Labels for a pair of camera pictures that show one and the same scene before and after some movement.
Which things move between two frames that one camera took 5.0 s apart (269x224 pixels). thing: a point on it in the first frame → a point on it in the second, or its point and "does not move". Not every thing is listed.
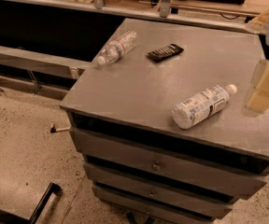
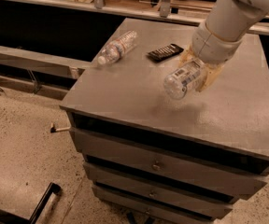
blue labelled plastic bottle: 202,105 → 176,82
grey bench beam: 34,62 does not move
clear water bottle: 118,47 does not move
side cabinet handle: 53,130 does not move
